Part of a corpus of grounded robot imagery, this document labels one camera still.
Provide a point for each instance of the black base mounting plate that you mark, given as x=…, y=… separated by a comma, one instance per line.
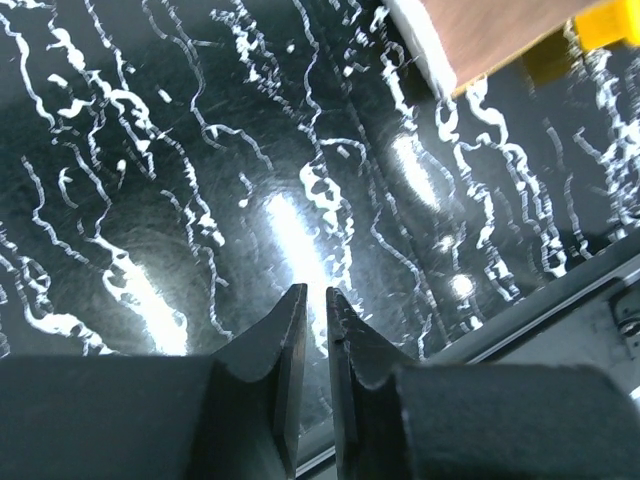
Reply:
x=588, y=318

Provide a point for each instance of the yellow cloth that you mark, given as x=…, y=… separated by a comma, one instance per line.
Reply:
x=454, y=43

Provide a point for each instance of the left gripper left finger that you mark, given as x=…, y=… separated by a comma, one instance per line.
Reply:
x=233, y=414

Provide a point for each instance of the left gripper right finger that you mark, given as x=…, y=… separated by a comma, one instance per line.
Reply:
x=395, y=418

